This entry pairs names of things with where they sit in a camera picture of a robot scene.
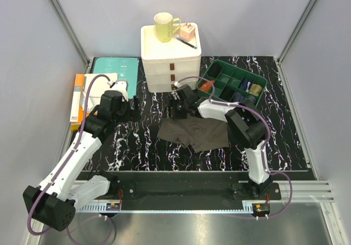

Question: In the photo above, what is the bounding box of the white three-drawer storage unit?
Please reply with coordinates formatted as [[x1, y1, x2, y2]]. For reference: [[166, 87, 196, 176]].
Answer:
[[141, 23, 201, 93]]

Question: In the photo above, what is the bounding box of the rolled striped garment in tray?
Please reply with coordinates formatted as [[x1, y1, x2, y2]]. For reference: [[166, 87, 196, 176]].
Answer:
[[246, 95, 257, 106]]

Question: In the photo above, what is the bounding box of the white paper manual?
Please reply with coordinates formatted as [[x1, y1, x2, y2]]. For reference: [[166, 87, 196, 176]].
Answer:
[[83, 73, 118, 109]]

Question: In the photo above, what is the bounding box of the teal plastic board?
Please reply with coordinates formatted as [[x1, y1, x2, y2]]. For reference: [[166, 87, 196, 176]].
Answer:
[[92, 57, 139, 99]]

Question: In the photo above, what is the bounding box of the pink power adapter cube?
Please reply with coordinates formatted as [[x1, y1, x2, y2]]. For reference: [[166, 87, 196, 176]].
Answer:
[[179, 22, 196, 42]]

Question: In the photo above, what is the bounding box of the rolled navy garment in tray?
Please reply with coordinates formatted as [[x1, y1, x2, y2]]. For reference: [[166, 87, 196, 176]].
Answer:
[[239, 78, 253, 92]]

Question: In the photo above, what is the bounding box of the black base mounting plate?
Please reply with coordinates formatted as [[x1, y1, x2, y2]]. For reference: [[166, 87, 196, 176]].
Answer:
[[87, 170, 281, 202]]

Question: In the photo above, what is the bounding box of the rolled khaki garment in tray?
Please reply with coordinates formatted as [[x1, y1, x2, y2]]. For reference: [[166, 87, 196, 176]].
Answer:
[[248, 84, 263, 96]]

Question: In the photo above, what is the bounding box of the rolled grey-blue garment in tray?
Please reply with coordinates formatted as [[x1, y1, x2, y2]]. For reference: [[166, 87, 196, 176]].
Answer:
[[231, 92, 245, 102]]

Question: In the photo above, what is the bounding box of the green divided organizer tray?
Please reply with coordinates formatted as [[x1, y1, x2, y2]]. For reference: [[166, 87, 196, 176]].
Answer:
[[197, 60, 268, 105]]

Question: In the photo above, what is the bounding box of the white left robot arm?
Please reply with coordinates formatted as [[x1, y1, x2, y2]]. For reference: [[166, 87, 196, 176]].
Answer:
[[22, 81, 140, 235]]

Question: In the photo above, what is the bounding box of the blue pen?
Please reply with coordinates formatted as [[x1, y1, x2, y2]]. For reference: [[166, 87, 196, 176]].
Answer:
[[176, 37, 197, 49]]

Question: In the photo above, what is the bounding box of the rolled black garment in tray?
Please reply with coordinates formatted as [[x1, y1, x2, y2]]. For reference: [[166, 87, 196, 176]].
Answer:
[[207, 64, 223, 78]]

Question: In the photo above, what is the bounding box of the grey underwear with cream waistband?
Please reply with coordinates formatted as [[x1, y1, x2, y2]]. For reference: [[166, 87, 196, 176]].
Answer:
[[157, 116, 229, 152]]

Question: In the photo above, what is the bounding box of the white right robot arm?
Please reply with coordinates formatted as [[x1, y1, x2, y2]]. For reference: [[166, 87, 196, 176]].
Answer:
[[167, 82, 272, 199]]

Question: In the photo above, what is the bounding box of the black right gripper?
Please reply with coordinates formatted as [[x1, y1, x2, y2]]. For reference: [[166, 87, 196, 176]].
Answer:
[[161, 97, 188, 121]]

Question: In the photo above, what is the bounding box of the rolled orange garment in tray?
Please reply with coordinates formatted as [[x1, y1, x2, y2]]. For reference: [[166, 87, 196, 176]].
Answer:
[[199, 79, 214, 93]]

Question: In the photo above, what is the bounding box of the yellow-green mug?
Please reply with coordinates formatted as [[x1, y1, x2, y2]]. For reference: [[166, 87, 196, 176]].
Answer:
[[154, 12, 182, 43]]

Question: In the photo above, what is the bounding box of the orange book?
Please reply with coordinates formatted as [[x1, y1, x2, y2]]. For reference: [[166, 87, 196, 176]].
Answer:
[[70, 74, 95, 132]]

